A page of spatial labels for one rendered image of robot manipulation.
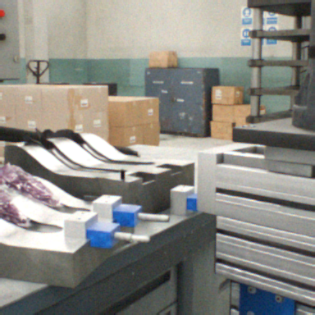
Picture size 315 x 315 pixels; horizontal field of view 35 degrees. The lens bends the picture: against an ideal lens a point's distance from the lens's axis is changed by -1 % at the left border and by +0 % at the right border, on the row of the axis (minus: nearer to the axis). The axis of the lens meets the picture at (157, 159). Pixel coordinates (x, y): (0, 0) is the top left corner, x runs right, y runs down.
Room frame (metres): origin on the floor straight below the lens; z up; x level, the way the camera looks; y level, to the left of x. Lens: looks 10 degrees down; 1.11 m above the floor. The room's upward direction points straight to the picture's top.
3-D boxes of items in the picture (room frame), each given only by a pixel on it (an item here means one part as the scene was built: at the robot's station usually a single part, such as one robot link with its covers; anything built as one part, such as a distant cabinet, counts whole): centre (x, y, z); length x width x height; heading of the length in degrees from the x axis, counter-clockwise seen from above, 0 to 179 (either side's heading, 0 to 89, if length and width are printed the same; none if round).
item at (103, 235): (0.74, 0.08, 0.86); 0.13 x 0.05 x 0.05; 73
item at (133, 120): (6.31, 0.69, 0.37); 1.20 x 0.82 x 0.74; 60
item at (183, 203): (1.03, -0.10, 0.83); 0.13 x 0.05 x 0.05; 64
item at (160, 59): (8.66, -0.09, 1.26); 0.42 x 0.33 x 0.29; 52
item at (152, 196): (1.21, 0.19, 0.87); 0.50 x 0.26 x 0.14; 56
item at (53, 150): (1.19, 0.18, 0.92); 0.35 x 0.16 x 0.09; 56
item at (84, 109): (5.42, 1.18, 0.47); 1.22 x 0.80 x 0.94; 56
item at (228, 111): (7.87, -1.27, 0.42); 0.86 x 0.33 x 0.83; 52
